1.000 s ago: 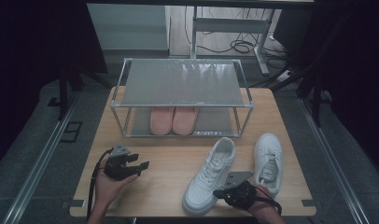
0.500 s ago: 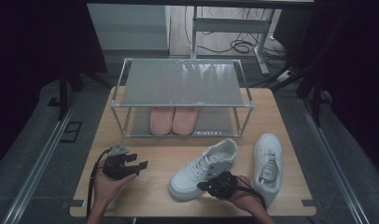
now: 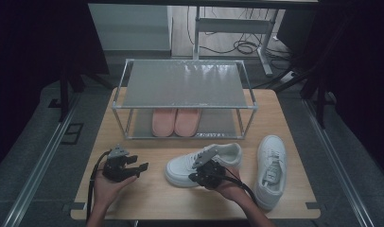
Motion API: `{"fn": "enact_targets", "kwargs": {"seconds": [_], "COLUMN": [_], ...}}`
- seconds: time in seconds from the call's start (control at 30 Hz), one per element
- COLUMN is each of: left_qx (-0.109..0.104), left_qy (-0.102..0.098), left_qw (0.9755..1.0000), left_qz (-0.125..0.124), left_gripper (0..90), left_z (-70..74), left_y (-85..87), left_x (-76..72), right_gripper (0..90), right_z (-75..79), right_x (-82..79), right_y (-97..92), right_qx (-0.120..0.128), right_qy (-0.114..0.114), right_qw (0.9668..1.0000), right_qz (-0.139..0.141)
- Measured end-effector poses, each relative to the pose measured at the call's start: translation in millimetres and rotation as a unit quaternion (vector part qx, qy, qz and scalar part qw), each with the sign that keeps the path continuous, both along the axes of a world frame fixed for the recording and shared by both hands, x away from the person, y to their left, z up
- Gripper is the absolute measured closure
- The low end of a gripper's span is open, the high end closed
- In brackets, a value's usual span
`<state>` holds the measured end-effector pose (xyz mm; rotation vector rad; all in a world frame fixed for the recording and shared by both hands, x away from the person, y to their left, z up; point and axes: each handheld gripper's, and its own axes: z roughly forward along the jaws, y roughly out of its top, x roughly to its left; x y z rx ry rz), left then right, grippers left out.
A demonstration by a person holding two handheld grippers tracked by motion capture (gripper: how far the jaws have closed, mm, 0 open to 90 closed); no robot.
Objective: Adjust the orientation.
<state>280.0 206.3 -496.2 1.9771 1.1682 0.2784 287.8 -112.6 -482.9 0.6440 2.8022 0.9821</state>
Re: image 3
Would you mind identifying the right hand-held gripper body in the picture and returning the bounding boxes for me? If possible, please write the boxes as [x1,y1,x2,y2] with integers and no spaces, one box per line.
[188,144,228,191]

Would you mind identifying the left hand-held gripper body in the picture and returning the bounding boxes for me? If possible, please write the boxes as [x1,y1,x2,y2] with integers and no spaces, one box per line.
[102,144,140,183]

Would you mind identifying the white sneaker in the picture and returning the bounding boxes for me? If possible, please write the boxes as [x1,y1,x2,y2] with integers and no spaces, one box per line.
[164,142,244,189]
[253,134,288,212]

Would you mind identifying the pink slipper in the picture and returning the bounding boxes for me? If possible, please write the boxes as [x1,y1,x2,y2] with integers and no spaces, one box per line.
[151,108,178,138]
[174,108,202,138]

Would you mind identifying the two-tier metal shoe rack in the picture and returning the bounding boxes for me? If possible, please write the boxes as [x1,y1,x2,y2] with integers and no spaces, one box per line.
[111,58,259,140]

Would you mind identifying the person's left hand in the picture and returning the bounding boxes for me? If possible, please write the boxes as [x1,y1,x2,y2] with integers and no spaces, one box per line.
[93,169,139,210]

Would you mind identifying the person's right hand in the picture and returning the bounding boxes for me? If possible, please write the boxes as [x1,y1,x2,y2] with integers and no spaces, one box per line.
[212,166,245,203]

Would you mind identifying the black metal stand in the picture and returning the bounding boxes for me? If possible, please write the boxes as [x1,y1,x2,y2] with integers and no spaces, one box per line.
[47,61,114,123]
[274,67,337,131]

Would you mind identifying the white power strip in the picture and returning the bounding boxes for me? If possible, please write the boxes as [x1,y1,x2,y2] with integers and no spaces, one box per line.
[279,71,300,85]

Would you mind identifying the white cabinet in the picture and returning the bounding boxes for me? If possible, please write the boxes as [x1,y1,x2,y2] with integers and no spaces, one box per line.
[87,3,174,52]

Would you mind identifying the dark curtain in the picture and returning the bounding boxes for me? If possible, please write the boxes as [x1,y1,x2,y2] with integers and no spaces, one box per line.
[0,0,110,173]
[316,0,384,181]

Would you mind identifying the left hand-held gripper black cable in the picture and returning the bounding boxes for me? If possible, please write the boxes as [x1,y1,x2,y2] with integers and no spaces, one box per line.
[85,149,113,222]

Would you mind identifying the hand-held gripper black cable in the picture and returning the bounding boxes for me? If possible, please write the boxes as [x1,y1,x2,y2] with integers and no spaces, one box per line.
[85,149,113,222]
[222,174,259,206]

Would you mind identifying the right hand-held gripper black cable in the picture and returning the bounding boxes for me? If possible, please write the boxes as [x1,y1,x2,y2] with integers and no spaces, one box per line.
[222,174,259,206]

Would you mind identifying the aluminium floor rail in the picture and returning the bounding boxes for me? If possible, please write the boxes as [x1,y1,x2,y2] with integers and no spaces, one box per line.
[302,97,375,227]
[2,93,81,227]

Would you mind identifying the black floor cables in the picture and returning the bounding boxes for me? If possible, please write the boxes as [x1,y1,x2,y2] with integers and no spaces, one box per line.
[185,6,292,61]

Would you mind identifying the white desk frame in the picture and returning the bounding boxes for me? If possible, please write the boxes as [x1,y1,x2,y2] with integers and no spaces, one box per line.
[193,6,281,78]

